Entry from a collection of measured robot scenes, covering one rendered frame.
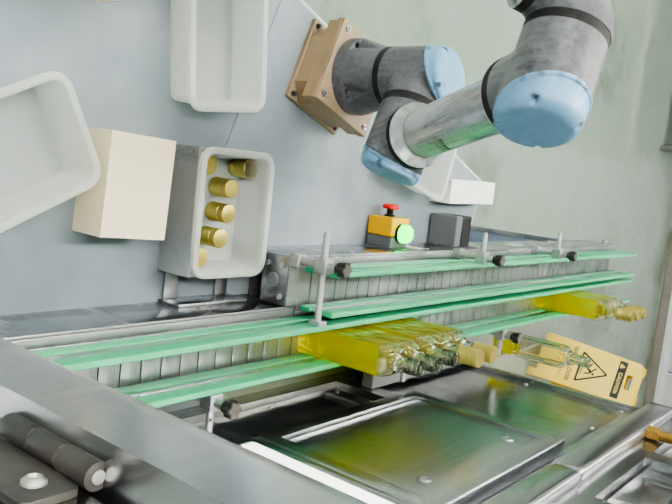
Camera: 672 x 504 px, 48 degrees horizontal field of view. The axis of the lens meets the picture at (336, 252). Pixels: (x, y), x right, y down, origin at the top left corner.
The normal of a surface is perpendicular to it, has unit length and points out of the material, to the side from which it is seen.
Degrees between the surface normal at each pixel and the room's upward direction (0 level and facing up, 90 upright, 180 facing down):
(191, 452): 90
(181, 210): 90
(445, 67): 7
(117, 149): 0
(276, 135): 0
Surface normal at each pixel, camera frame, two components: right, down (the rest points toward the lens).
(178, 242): -0.62, 0.02
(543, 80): -0.29, -0.26
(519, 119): -0.29, 0.90
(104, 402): 0.11, -0.99
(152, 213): 0.78, 0.16
